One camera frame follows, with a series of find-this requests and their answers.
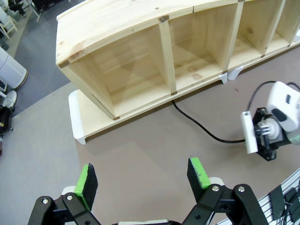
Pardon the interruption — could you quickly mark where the black right camera cable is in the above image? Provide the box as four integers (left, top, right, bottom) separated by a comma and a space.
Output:
246, 81, 278, 113

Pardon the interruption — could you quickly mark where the long white shelf foot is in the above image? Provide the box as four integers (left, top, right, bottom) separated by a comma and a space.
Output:
67, 90, 88, 145

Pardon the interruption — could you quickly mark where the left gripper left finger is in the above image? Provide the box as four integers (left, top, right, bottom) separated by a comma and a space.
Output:
28, 163, 102, 225

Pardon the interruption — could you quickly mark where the black holder on panel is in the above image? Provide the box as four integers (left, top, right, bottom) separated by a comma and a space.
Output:
284, 187, 300, 222
269, 186, 286, 221

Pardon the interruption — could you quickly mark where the black power cable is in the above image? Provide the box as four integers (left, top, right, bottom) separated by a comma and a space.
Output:
172, 100, 246, 143

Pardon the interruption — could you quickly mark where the white cylindrical air purifier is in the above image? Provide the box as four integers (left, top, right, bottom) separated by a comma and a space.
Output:
0, 48, 28, 90

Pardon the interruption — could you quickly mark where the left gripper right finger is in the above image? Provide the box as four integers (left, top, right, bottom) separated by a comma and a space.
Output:
181, 157, 269, 225

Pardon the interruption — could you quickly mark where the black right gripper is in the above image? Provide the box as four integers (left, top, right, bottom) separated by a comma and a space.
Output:
252, 107, 281, 161

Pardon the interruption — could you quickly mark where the white wooden chair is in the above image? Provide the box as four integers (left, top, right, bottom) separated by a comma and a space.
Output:
0, 14, 19, 40

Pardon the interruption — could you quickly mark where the white rounded box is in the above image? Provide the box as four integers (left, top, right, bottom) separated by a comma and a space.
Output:
61, 177, 225, 214

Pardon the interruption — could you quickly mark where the pine wood shelf unit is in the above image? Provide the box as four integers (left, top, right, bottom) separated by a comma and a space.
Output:
55, 0, 300, 139

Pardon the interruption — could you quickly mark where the white slatted wall panel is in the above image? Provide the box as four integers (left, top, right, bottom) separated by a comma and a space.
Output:
220, 167, 300, 225

